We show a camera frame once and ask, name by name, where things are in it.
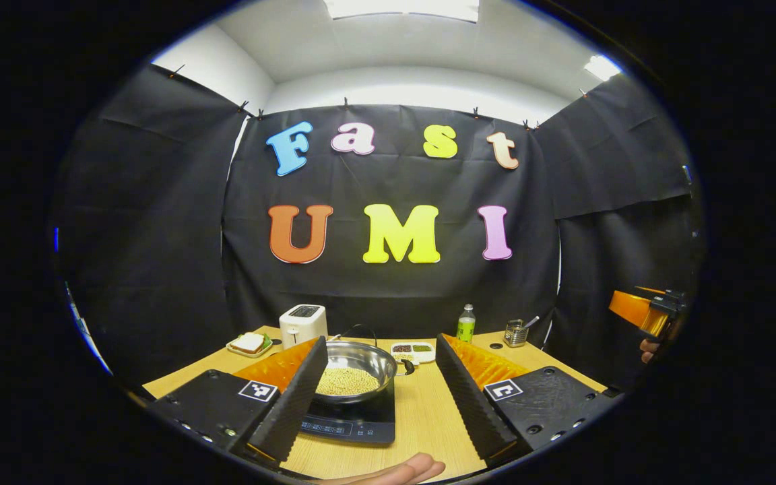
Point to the metal utensil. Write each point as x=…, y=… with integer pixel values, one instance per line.
x=533, y=321

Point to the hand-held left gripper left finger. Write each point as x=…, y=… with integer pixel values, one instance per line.
x=294, y=404

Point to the white toaster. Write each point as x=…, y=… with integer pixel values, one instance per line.
x=302, y=325

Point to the small ceiling light panel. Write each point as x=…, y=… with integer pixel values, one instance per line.
x=602, y=67

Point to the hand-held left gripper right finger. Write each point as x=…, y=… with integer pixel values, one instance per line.
x=469, y=404

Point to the pile of soybeans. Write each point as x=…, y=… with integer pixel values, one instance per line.
x=347, y=382

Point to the green drink bottle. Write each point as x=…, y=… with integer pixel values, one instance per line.
x=466, y=327

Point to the white compartment dish with beans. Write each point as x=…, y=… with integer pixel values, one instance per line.
x=422, y=356

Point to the small sandwich plate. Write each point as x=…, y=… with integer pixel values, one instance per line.
x=256, y=353

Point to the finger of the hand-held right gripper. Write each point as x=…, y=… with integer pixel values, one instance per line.
x=634, y=306

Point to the black induction cooktop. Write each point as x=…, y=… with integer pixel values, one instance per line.
x=361, y=421

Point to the stainless steel pot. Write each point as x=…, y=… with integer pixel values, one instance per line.
x=368, y=357

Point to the long ceiling light panel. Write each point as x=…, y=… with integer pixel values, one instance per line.
x=401, y=8

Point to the sandwich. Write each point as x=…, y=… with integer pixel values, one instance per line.
x=248, y=342

